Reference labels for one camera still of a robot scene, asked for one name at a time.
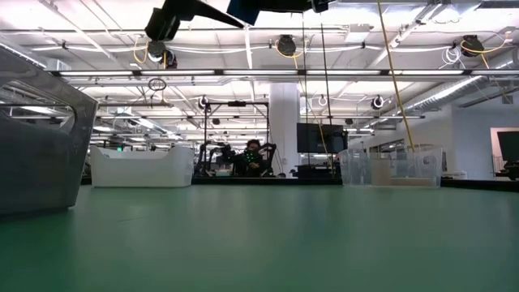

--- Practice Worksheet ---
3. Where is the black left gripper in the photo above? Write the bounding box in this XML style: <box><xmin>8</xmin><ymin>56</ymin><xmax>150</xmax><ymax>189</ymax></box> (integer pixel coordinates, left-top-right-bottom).
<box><xmin>144</xmin><ymin>0</ymin><xmax>246</xmax><ymax>42</ymax></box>

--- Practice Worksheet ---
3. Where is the short pink block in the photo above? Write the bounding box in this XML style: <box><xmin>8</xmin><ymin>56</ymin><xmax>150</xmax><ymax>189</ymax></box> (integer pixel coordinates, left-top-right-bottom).
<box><xmin>371</xmin><ymin>158</ymin><xmax>392</xmax><ymax>187</ymax></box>

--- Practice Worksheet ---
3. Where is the white column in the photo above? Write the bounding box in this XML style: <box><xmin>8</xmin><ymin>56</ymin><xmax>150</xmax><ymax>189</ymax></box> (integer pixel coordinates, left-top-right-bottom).
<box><xmin>268</xmin><ymin>83</ymin><xmax>302</xmax><ymax>178</ymax></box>

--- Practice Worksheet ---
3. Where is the black monitor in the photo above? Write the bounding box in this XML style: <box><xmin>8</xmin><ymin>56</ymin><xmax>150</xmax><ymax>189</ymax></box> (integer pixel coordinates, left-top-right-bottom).
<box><xmin>496</xmin><ymin>131</ymin><xmax>519</xmax><ymax>163</ymax></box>
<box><xmin>296</xmin><ymin>122</ymin><xmax>349</xmax><ymax>154</ymax></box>

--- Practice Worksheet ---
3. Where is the person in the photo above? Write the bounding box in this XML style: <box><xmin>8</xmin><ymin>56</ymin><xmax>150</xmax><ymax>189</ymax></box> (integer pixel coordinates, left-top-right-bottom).
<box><xmin>234</xmin><ymin>139</ymin><xmax>268</xmax><ymax>178</ymax></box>

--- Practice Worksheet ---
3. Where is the white plastic bin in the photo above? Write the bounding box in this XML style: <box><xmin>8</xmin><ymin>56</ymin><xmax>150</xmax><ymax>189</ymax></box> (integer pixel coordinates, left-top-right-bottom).
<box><xmin>89</xmin><ymin>144</ymin><xmax>195</xmax><ymax>189</ymax></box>

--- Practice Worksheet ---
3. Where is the clear plastic bin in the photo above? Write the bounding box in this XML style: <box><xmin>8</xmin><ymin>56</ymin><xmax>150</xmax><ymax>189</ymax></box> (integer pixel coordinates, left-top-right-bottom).
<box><xmin>338</xmin><ymin>146</ymin><xmax>444</xmax><ymax>189</ymax></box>

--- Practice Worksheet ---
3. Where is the dark grey plastic bin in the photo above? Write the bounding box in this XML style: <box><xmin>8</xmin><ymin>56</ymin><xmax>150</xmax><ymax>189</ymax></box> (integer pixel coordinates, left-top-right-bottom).
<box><xmin>0</xmin><ymin>44</ymin><xmax>100</xmax><ymax>216</ymax></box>

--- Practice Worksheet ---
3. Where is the green table mat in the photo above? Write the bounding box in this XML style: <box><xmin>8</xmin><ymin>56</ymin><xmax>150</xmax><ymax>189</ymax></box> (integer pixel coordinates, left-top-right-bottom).
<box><xmin>0</xmin><ymin>184</ymin><xmax>519</xmax><ymax>292</ymax></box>

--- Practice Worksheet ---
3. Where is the thin black hanging cable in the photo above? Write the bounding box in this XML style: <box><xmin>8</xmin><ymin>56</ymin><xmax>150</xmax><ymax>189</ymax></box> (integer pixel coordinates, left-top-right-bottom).
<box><xmin>300</xmin><ymin>11</ymin><xmax>311</xmax><ymax>167</ymax></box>

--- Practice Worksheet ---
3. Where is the black frame rig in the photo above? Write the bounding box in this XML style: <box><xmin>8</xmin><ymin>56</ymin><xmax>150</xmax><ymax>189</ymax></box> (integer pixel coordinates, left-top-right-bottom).
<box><xmin>202</xmin><ymin>101</ymin><xmax>271</xmax><ymax>178</ymax></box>

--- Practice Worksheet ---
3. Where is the yellow-orange hanging cable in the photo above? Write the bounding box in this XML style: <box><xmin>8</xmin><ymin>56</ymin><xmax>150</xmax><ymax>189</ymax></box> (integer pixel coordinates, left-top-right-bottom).
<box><xmin>375</xmin><ymin>0</ymin><xmax>417</xmax><ymax>153</ymax></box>

